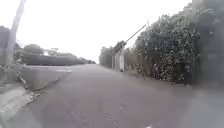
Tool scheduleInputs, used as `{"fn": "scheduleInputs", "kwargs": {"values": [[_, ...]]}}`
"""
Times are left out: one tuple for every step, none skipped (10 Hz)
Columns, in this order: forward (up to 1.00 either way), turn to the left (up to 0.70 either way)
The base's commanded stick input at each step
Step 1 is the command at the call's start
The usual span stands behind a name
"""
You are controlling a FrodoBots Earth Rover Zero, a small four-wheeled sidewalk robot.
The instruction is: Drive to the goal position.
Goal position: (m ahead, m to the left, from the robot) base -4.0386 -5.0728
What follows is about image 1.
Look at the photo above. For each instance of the white gate pillar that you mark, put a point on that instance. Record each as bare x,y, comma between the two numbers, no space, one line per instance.
120,58

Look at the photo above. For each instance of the grey asphalt road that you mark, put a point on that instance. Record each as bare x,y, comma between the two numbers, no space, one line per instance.
100,96

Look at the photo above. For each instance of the tall green hedge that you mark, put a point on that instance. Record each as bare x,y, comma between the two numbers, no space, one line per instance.
170,46

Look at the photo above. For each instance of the building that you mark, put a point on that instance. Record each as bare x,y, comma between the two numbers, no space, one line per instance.
52,51

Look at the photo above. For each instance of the dark long hedge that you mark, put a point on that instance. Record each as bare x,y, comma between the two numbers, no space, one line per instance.
50,60

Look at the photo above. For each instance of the green weeds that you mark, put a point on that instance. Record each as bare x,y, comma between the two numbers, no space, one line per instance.
10,72

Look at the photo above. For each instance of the leaning pale pole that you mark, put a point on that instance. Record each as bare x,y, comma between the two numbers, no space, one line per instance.
13,33

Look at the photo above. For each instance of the pale concrete strip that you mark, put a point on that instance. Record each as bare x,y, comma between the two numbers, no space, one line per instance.
13,100

